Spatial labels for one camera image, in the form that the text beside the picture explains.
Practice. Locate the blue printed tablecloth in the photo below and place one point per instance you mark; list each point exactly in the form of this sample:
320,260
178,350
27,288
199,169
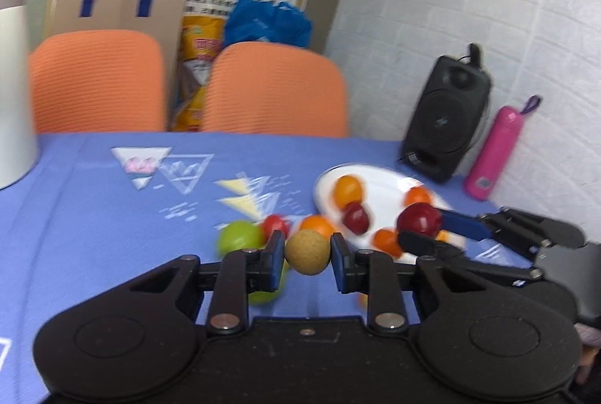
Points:
117,216

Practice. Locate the orange chair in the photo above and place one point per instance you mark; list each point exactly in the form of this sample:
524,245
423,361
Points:
98,84
277,91

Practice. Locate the orange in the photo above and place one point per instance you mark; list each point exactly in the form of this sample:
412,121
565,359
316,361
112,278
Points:
348,190
387,242
443,236
418,196
317,225

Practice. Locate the dark red plum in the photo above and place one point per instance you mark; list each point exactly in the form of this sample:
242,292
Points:
419,223
355,218

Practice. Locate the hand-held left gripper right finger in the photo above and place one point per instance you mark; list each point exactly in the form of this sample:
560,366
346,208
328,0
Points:
339,265

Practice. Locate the yellow packet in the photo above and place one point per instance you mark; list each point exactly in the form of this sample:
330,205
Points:
199,51

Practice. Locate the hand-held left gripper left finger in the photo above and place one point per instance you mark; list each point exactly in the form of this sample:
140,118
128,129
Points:
277,260

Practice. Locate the black speaker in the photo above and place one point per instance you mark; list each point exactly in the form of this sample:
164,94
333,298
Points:
446,122

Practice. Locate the blue plastic bag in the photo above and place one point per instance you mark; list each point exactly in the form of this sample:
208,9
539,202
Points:
267,23

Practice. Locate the pink water bottle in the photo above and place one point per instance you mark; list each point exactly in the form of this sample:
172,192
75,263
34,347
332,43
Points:
497,150

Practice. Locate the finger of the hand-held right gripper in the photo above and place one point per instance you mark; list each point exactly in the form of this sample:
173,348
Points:
462,223
422,244

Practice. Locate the small red fruit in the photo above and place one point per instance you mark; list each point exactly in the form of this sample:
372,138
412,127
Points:
274,225

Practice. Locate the white thermos jug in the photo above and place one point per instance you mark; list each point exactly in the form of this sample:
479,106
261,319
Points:
14,103

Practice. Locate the small tan round fruit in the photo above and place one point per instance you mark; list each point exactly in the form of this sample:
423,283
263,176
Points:
307,251

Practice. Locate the white plate with blue rim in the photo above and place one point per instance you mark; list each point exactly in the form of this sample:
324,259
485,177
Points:
385,183

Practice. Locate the green round fruit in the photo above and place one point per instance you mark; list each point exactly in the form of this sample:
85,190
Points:
239,237
263,295

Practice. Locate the person's right hand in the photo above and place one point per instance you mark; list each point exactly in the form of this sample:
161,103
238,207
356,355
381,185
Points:
589,336

